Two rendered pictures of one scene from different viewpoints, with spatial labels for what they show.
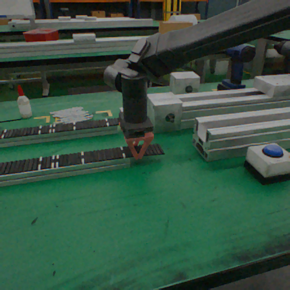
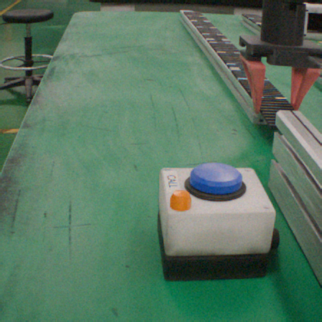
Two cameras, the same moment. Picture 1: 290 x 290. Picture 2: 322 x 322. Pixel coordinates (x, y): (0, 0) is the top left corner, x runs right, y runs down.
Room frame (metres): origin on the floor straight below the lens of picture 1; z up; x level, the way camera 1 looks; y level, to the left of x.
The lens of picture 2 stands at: (0.52, -0.68, 1.02)
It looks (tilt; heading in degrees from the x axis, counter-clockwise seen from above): 23 degrees down; 99
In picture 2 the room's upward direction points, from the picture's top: 2 degrees clockwise
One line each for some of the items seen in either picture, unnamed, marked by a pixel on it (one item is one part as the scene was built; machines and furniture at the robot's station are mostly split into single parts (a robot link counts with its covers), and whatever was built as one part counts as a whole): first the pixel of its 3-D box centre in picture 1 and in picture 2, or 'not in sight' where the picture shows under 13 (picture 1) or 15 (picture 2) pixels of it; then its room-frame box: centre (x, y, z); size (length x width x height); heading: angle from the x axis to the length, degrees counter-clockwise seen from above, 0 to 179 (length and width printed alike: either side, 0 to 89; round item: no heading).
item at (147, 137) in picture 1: (136, 140); (269, 79); (0.54, 0.02, 0.85); 0.07 x 0.07 x 0.09; 15
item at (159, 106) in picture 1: (164, 113); not in sight; (0.75, -0.06, 0.83); 0.12 x 0.09 x 0.10; 15
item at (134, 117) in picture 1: (134, 111); (282, 27); (0.55, 0.03, 0.92); 0.10 x 0.07 x 0.07; 15
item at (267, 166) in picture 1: (267, 160); (223, 219); (0.51, -0.30, 0.81); 0.10 x 0.08 x 0.06; 15
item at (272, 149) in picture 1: (272, 151); (215, 182); (0.50, -0.30, 0.84); 0.04 x 0.04 x 0.02
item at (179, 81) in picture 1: (184, 87); not in sight; (1.03, -0.16, 0.83); 0.11 x 0.10 x 0.10; 11
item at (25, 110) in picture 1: (22, 101); not in sight; (0.84, 0.43, 0.84); 0.04 x 0.04 x 0.12
